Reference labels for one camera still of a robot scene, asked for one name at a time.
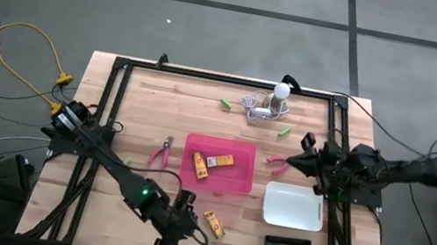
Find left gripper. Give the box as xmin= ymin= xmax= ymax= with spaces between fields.
xmin=148 ymin=185 xmax=207 ymax=245

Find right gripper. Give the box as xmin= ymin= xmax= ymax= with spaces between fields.
xmin=282 ymin=130 xmax=350 ymax=199

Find pink handled pliers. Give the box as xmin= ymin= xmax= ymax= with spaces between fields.
xmin=147 ymin=132 xmax=176 ymax=169
xmin=263 ymin=153 xmax=292 ymax=178

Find white plastic bin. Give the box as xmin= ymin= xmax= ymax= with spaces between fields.
xmin=259 ymin=178 xmax=330 ymax=234

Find pink translucent plastic bin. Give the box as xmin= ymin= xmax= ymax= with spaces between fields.
xmin=177 ymin=131 xmax=261 ymax=198

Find white light bulb with socket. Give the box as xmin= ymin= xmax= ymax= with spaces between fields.
xmin=262 ymin=79 xmax=295 ymax=116

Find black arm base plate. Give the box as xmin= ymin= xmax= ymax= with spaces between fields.
xmin=47 ymin=116 xmax=116 ymax=163
xmin=319 ymin=175 xmax=387 ymax=212

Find white cable with switch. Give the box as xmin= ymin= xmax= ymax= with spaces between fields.
xmin=236 ymin=88 xmax=293 ymax=129

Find black frame clamp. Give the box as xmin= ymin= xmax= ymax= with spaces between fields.
xmin=155 ymin=53 xmax=171 ymax=69
xmin=279 ymin=74 xmax=305 ymax=94

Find black aluminium table frame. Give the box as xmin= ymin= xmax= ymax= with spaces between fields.
xmin=15 ymin=34 xmax=418 ymax=245

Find yellow extension cord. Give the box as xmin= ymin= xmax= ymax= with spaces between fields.
xmin=0 ymin=2 xmax=85 ymax=133

